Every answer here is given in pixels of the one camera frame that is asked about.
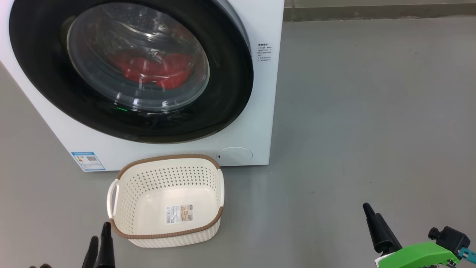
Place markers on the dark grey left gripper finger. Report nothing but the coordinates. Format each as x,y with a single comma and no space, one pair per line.
106,249
91,257

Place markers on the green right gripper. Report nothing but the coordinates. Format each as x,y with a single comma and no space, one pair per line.
420,257

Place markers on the washing machine door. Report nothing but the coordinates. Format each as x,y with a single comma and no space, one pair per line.
55,74

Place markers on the plain red garment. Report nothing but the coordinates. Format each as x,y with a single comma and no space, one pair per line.
141,69

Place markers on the cream perforated laundry basket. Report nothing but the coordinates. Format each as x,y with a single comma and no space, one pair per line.
148,208

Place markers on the printed product label sticker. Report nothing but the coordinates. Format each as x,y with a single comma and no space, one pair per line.
179,214

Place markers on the white washing machine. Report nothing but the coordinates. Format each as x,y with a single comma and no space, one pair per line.
245,123

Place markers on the blue energy label sticker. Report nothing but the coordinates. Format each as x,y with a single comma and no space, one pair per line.
88,160

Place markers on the round white filter cover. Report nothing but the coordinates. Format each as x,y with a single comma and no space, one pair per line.
235,155

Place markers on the small printed text sticker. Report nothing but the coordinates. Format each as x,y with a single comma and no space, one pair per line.
264,52

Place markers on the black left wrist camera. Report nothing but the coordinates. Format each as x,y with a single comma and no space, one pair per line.
41,266

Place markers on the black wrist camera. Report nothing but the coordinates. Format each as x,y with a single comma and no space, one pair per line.
41,266
452,238

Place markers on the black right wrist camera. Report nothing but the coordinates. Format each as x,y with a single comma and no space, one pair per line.
452,238

